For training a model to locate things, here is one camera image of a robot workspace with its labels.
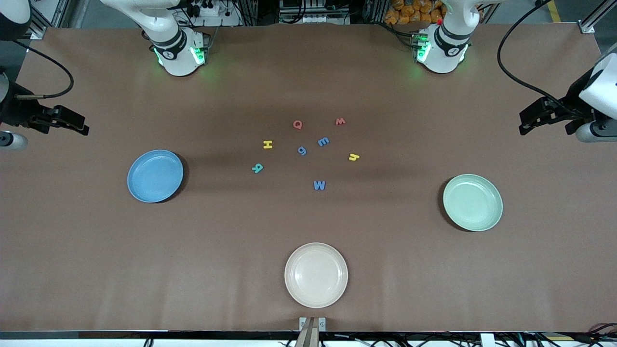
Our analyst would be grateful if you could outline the blue plate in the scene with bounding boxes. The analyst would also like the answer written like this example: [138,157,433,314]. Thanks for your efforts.
[127,149,185,203]

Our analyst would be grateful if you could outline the green plate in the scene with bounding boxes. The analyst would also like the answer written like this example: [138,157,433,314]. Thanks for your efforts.
[443,173,503,232]

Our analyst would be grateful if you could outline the beige plate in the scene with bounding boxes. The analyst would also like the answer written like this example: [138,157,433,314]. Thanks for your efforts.
[284,242,349,309]

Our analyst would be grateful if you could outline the brown table mat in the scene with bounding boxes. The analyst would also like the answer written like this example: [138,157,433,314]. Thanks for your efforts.
[0,23,617,333]

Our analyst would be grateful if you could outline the orange snack packets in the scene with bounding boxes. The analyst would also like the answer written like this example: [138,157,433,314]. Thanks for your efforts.
[384,0,446,26]

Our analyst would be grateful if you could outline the white power strip with plugs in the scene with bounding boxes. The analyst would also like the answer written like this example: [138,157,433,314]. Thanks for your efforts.
[183,0,241,27]

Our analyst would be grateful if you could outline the small white power strip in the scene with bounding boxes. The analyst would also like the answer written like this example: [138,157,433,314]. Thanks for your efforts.
[289,13,333,25]

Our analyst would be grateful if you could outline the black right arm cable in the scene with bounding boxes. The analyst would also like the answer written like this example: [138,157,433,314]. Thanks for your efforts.
[12,40,74,99]

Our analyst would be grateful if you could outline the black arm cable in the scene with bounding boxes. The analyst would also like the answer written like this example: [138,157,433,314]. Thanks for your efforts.
[496,0,581,119]
[12,40,74,99]

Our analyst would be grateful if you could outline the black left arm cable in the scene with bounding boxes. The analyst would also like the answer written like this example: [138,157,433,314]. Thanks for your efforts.
[496,0,581,119]

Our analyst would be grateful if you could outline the aluminium frame post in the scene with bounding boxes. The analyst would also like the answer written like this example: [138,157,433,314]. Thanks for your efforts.
[29,0,68,40]
[578,0,617,34]

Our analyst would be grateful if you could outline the black floor cable bundle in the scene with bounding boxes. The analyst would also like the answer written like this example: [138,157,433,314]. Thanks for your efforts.
[284,323,617,347]

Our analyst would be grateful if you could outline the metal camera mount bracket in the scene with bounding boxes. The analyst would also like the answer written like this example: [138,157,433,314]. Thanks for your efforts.
[299,317,327,347]

